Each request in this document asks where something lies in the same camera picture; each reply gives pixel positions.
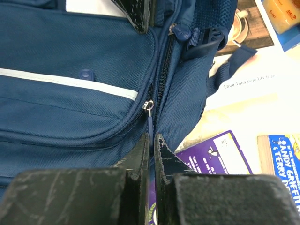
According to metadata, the orange treehouse book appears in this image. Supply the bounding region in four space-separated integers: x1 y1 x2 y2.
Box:
257 134 300 210

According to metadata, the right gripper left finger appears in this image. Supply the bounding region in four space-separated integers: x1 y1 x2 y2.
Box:
0 134 150 225

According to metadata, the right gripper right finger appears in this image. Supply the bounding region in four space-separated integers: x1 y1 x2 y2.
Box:
154 134 300 225

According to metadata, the white coffee photo book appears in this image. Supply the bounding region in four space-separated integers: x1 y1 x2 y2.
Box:
206 0 299 110

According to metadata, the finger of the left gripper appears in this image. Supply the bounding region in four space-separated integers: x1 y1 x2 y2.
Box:
113 0 156 33

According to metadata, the navy blue student backpack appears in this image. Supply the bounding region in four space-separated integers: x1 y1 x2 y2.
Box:
0 0 256 194

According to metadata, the purple paperback book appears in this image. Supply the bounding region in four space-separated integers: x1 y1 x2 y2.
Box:
147 130 254 225

